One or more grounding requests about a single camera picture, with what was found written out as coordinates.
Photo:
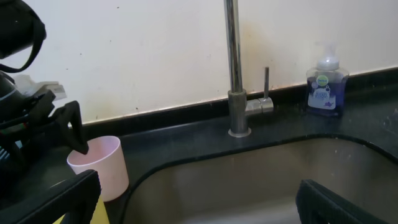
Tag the blue soap bottle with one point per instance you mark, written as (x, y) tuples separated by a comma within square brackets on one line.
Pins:
[(326, 96)]

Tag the steel tap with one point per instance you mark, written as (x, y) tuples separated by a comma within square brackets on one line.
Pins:
[(237, 109)]

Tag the steel sink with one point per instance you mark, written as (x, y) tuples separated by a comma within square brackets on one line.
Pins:
[(233, 186)]

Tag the yellow cup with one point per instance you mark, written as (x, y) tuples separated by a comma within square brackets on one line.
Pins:
[(101, 214)]

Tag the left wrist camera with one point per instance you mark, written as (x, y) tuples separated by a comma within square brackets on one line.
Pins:
[(46, 88)]

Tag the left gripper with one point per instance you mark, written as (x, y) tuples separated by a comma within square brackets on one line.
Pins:
[(28, 121)]

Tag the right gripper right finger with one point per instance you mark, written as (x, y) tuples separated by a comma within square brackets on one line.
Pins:
[(323, 208)]

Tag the pink cup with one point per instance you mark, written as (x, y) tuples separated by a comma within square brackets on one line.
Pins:
[(109, 168)]

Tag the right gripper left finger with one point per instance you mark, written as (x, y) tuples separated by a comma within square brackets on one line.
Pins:
[(62, 199)]

